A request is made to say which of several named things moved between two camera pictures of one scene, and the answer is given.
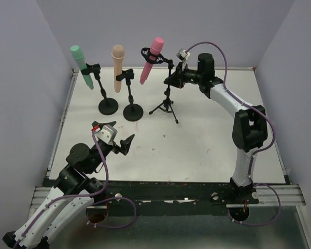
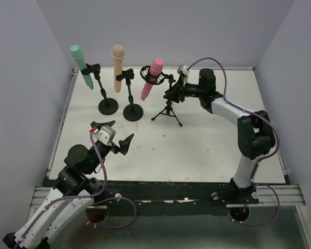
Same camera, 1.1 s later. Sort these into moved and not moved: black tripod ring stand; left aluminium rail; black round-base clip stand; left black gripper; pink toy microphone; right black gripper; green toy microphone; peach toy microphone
Moved: pink toy microphone; black tripod ring stand; right black gripper
Not moved: left black gripper; green toy microphone; peach toy microphone; left aluminium rail; black round-base clip stand
